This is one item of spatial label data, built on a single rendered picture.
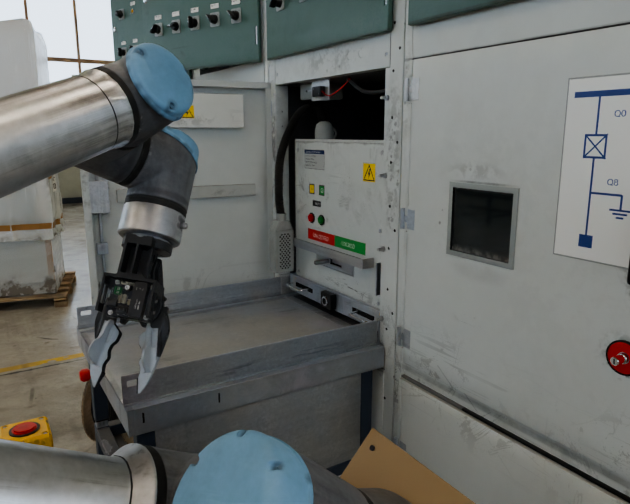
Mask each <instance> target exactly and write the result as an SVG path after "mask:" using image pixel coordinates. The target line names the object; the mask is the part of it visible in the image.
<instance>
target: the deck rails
mask: <svg viewBox="0 0 630 504"><path fill-rule="evenodd" d="M164 296H165V297H166V298H167V300H166V301H164V304H165V306H164V307H168V308H169V311H168V316H169V318H171V317H177V316H182V315H188V314H194V313H199V312H205V311H211V310H217V309H222V308H228V307H234V306H239V305H245V304H251V303H257V302H262V301H268V300H274V299H279V298H285V296H284V295H282V294H281V276H280V277H273V278H267V279H260V280H254V281H247V282H241V283H234V284H227V285H221V286H214V287H208V288H201V289H194V290H188V291H181V292H175V293H168V294H164ZM95 307H96V305H89V306H83V307H76V310H77V320H78V330H79V332H80V333H85V332H91V331H95V319H96V316H97V313H98V312H99V311H97V310H95ZM86 310H91V314H88V315H82V316H81V311H86ZM377 323H378V321H376V320H374V321H369V322H365V323H360V324H355V325H351V326H346V327H342V328H337V329H333V330H328V331H324V332H319V333H314V334H310V335H305V336H301V337H296V338H292V339H287V340H283V341H278V342H274V343H269V344H264V345H260V346H255V347H251V348H246V349H242V350H237V351H233V352H228V353H223V354H219V355H214V356H210V357H205V358H201V359H196V360H192V361H187V362H183V363H178V364H173V365H169V366H164V367H160V368H156V369H155V371H154V373H153V376H152V378H151V380H150V381H149V383H148V384H147V386H146V387H145V389H144V390H143V391H142V393H140V394H137V385H133V386H128V387H127V381H130V380H134V379H137V378H138V376H139V373H140V372H137V373H132V374H128V375H123V376H121V385H122V398H121V399H120V402H121V403H122V405H123V407H124V408H125V407H129V406H133V405H137V404H141V403H145V402H149V401H153V400H157V399H161V398H165V397H169V396H173V395H177V394H181V393H185V392H189V391H194V390H198V389H202V388H206V387H210V386H214V385H218V384H222V383H226V382H230V381H234V380H238V379H242V378H246V377H250V376H254V375H258V374H262V373H266V372H270V371H274V370H278V369H282V368H286V367H290V366H294V365H298V364H302V363H306V362H310V361H314V360H318V359H322V358H326V357H330V356H334V355H338V354H342V353H346V352H350V351H354V350H358V349H362V348H366V347H370V346H374V345H378V343H377Z"/></svg>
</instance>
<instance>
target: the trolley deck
mask: <svg viewBox="0 0 630 504"><path fill-rule="evenodd" d="M169 321H170V332H169V337H168V339H167V342H166V345H165V347H164V350H163V352H162V355H161V357H160V359H159V362H158V364H157V367H156V368H160V367H164V366H169V365H173V364H178V363H183V362H187V361H192V360H196V359H201V358H205V357H210V356H214V355H219V354H223V353H228V352H233V351H237V350H242V349H246V348H251V347H255V346H260V345H264V344H269V343H274V342H278V341H283V340H287V339H292V338H296V337H301V336H305V335H310V334H314V333H319V332H324V331H328V330H333V329H337V328H342V326H340V325H338V324H336V323H334V322H332V321H331V320H329V319H327V318H325V317H323V316H321V315H319V314H317V313H315V312H313V311H311V310H309V309H307V308H305V307H303V306H301V305H299V304H297V303H295V302H293V301H291V300H289V299H287V298H279V299H274V300H268V301H262V302H257V303H251V304H245V305H239V306H234V307H228V308H222V309H217V310H211V311H205V312H199V313H194V314H188V315H182V316H177V317H171V318H169ZM118 328H119V329H120V331H121V332H122V336H121V338H120V340H119V342H118V343H117V344H116V345H114V347H113V348H112V350H111V359H110V360H109V361H108V363H107V364H106V368H105V376H104V377H103V379H102V380H101V382H100V385H101V387H102V389H103V390H104V392H105V394H106V396H107V398H108V400H109V401H110V403H111V405H112V407H113V409H114V411H115V412H116V414H117V416H118V418H119V420H120V422H121V423H122V425H123V427H124V429H125V431H126V433H127V434H128V436H129V438H130V437H133V436H137V435H141V434H144V433H148V432H151V431H155V430H159V429H162V428H166V427H169V426H173V425H177V424H180V423H184V422H187V421H191V420H195V419H198V418H202V417H206V416H209V415H213V414H216V413H220V412H224V411H227V410H231V409H234V408H238V407H242V406H245V405H249V404H252V403H256V402H260V401H263V400H267V399H270V398H274V397H278V396H281V395H285V394H288V393H292V392H296V391H299V390H303V389H306V388H310V387H314V386H317V385H321V384H325V383H328V382H332V381H335V380H339V379H343V378H346V377H350V376H353V375H357V374H361V373H364V372H368V371H371V370H375V369H379V368H382V367H384V346H380V345H374V346H370V347H366V348H362V349H358V350H354V351H350V352H346V353H342V354H338V355H334V356H330V357H326V358H322V359H318V360H314V361H310V362H306V363H302V364H298V365H294V366H290V367H286V368H282V369H278V370H274V371H270V372H266V373H262V374H258V375H254V376H250V377H246V378H242V379H238V380H234V381H230V382H226V383H222V384H218V385H214V386H210V387H206V388H202V389H198V390H194V391H189V392H185V393H181V394H177V395H173V396H169V397H165V398H161V399H157V400H153V401H149V402H145V403H141V404H137V405H133V406H129V407H125V408H124V407H123V405H122V403H121V402H120V399H121V398H122V385H121V376H123V375H128V374H132V373H137V372H140V366H139V361H140V358H141V356H142V350H141V348H140V346H139V336H140V334H142V333H143V332H145V331H146V328H144V327H142V326H141V324H140V323H137V324H131V325H125V326H119V327H118ZM77 336H78V345H79V346H80V348H81V350H82V352H83V354H84V356H85V357H86V359H87V361H88V363H89V365H90V358H89V357H88V355H87V351H88V348H89V346H90V344H91V342H92V341H93V340H95V331H91V332H85V333H80V332H79V330H78V325H77Z"/></svg>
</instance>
